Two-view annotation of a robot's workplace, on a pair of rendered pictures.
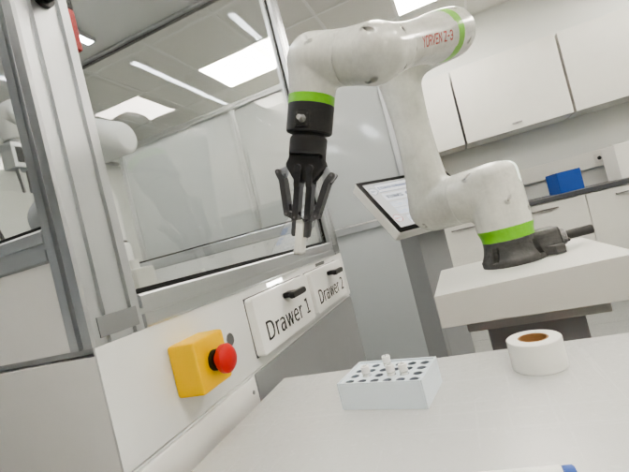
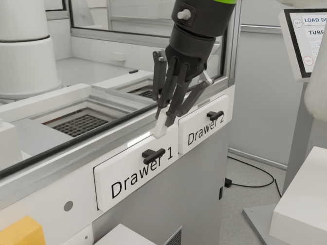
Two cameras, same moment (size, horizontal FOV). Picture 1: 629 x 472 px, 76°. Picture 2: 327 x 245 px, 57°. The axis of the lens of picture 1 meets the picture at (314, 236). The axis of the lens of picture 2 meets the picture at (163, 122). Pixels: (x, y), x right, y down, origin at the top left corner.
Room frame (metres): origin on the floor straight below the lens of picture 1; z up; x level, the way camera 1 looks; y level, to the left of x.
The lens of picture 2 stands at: (0.29, -0.14, 1.27)
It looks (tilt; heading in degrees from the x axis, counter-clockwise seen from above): 24 degrees down; 17
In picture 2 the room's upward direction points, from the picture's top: straight up
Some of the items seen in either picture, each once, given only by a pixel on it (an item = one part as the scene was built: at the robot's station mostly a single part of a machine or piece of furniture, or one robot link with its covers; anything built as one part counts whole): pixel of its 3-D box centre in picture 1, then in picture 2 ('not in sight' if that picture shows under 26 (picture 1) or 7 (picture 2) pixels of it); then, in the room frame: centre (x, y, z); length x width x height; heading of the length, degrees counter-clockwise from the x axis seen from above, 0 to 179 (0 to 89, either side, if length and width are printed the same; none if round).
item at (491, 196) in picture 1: (491, 202); not in sight; (1.01, -0.45, 0.99); 0.16 x 0.13 x 0.19; 47
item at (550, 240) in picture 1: (535, 243); not in sight; (0.99, -0.52, 0.87); 0.26 x 0.15 x 0.06; 76
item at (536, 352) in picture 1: (536, 351); not in sight; (0.56, -0.26, 0.78); 0.07 x 0.07 x 0.04
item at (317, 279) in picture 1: (328, 284); (205, 122); (1.19, 0.00, 0.87); 0.29 x 0.02 x 0.11; 161
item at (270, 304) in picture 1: (285, 309); (142, 162); (0.89, 0.10, 0.87); 0.29 x 0.02 x 0.11; 161
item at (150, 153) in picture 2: (292, 293); (150, 154); (0.88, 0.08, 0.91); 0.07 x 0.04 x 0.01; 161
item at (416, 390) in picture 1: (389, 382); not in sight; (0.58, -0.05, 0.78); 0.12 x 0.08 x 0.04; 60
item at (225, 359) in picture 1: (222, 358); not in sight; (0.56, 0.16, 0.88); 0.04 x 0.03 x 0.04; 161
